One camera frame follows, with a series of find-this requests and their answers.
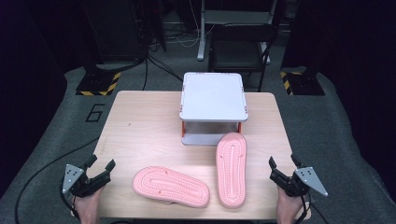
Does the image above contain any white shoe rack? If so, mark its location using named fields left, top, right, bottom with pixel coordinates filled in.
left=178, top=71, right=249, bottom=147

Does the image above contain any person's left hand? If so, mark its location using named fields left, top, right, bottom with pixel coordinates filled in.
left=71, top=186, right=106, bottom=224

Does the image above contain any white desk frame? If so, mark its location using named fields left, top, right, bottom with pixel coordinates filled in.
left=196, top=0, right=278, bottom=65

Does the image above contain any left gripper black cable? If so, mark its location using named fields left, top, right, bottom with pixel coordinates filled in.
left=59, top=181, right=80, bottom=219

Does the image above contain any person's right hand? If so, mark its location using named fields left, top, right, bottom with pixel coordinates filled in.
left=276, top=186, right=308, bottom=224

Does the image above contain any white cable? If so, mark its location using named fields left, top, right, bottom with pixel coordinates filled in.
left=167, top=0, right=217, bottom=49

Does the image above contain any pink slipper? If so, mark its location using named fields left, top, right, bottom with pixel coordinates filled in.
left=131, top=165, right=211, bottom=209
left=215, top=132, right=248, bottom=210

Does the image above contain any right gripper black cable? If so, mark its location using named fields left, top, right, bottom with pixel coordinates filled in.
left=294, top=191, right=331, bottom=224

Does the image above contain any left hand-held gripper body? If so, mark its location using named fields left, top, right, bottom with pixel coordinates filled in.
left=62, top=163, right=112, bottom=199

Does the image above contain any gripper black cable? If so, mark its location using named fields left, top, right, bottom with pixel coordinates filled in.
left=59, top=181, right=80, bottom=219
left=294, top=191, right=331, bottom=224

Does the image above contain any long black floor cable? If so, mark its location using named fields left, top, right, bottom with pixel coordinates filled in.
left=13, top=136, right=101, bottom=224

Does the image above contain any black yellow striped stand base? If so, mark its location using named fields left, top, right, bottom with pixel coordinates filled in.
left=279, top=70, right=327, bottom=97
left=75, top=70, right=122, bottom=97

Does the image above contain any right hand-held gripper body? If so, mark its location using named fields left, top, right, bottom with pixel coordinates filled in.
left=269, top=166, right=330, bottom=198

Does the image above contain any black chair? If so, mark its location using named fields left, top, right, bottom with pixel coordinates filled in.
left=207, top=22, right=276, bottom=93

